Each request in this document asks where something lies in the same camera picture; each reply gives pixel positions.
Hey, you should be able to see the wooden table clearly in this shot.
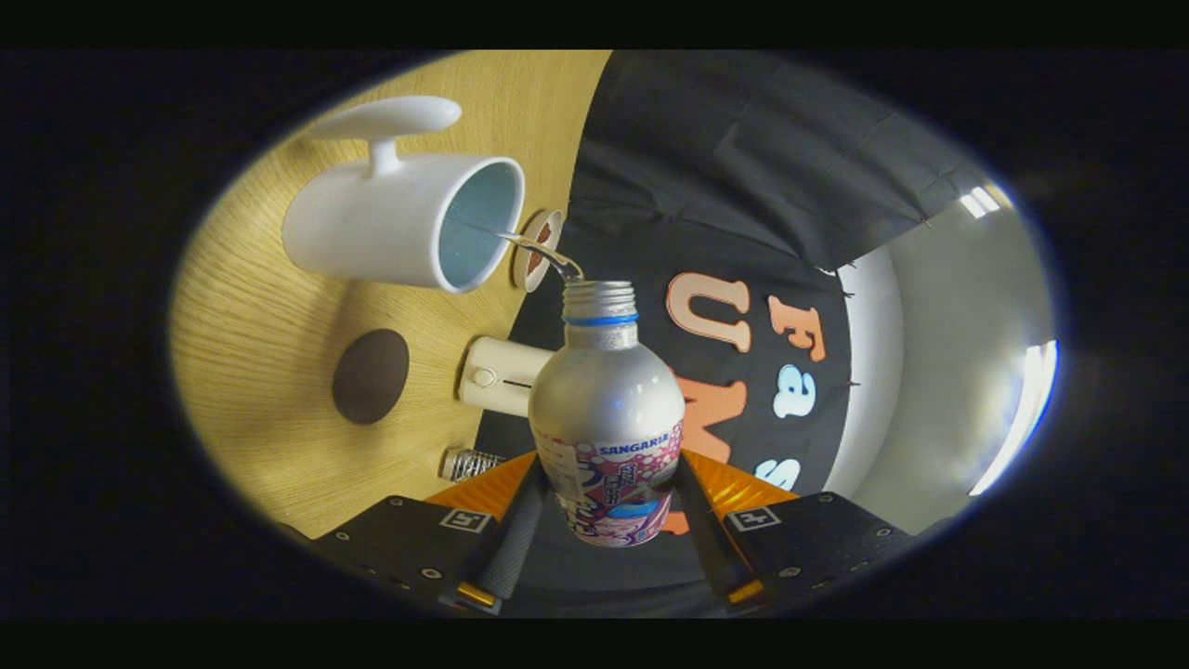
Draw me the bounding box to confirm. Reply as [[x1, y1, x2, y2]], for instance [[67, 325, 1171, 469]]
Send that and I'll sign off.
[[170, 50, 614, 540]]

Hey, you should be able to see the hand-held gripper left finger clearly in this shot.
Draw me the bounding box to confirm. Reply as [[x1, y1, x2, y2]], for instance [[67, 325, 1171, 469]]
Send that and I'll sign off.
[[311, 453, 549, 614]]

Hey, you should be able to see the white oval plate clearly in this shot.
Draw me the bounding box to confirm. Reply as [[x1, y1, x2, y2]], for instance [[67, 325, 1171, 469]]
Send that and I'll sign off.
[[510, 209, 565, 294]]

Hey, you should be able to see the dark round coaster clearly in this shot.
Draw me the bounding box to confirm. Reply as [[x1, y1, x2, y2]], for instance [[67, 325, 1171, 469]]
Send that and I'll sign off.
[[333, 328, 411, 426]]

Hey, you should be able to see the white cup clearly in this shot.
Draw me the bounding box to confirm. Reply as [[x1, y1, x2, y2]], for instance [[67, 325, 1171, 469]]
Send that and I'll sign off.
[[281, 96, 527, 295]]

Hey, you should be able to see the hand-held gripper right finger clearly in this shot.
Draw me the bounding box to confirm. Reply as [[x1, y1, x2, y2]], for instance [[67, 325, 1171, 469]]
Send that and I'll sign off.
[[673, 449, 916, 610]]

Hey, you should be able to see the silver juice bottle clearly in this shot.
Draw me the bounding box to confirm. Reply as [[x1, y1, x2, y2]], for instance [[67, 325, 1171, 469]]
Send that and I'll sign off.
[[528, 280, 686, 548]]

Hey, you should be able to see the white toaster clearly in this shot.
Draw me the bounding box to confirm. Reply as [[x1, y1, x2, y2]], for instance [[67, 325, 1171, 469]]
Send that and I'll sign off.
[[458, 335, 555, 418]]

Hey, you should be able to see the black backdrop cloth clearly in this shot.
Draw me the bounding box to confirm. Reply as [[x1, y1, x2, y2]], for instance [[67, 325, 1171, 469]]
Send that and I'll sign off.
[[474, 50, 986, 596]]

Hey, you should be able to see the wire mesh holder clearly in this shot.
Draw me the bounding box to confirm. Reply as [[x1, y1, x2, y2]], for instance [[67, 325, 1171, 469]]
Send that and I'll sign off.
[[439, 447, 507, 483]]

